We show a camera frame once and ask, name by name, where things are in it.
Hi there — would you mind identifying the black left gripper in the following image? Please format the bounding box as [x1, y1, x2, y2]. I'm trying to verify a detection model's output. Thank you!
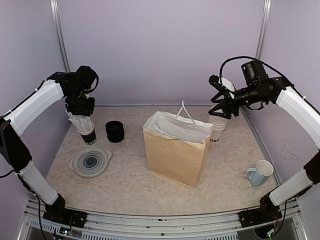
[67, 86, 96, 116]

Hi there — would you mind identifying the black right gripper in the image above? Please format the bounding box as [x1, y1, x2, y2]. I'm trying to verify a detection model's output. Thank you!
[209, 83, 269, 118]

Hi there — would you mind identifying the brown paper takeout bag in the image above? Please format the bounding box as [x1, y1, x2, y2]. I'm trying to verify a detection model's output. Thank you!
[143, 111, 214, 188]

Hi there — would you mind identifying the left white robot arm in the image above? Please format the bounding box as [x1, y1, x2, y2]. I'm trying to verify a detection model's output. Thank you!
[0, 65, 99, 223]

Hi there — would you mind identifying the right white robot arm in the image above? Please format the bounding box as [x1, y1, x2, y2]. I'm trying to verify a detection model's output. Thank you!
[208, 56, 320, 222]

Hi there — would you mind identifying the stack of white paper cups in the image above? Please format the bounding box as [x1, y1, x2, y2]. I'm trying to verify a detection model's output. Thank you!
[208, 115, 228, 143]

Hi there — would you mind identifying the black cup holding straws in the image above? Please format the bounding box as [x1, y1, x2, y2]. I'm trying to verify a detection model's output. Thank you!
[80, 128, 97, 146]

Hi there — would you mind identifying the stack of black cup lids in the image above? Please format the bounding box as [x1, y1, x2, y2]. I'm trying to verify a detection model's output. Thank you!
[105, 120, 125, 143]

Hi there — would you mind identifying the light blue mug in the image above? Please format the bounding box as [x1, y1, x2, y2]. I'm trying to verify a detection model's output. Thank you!
[246, 160, 274, 187]

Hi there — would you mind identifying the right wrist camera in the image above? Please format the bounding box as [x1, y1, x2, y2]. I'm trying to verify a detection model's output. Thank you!
[208, 75, 236, 93]

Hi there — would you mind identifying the left aluminium corner post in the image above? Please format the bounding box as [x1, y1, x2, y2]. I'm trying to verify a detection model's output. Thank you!
[50, 0, 71, 72]

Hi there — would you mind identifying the aluminium corner post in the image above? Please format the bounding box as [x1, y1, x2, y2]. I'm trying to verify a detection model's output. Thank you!
[255, 0, 272, 60]
[50, 0, 71, 72]

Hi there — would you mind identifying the right aluminium corner post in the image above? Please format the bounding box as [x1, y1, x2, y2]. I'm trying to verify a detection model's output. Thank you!
[255, 0, 272, 60]

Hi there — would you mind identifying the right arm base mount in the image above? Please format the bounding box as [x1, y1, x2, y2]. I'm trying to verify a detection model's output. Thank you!
[238, 195, 283, 228]

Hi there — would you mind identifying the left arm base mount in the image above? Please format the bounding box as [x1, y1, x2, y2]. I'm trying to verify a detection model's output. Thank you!
[43, 193, 88, 229]

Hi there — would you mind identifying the aluminium front frame rail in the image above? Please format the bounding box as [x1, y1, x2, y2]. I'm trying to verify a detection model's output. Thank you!
[14, 197, 316, 240]

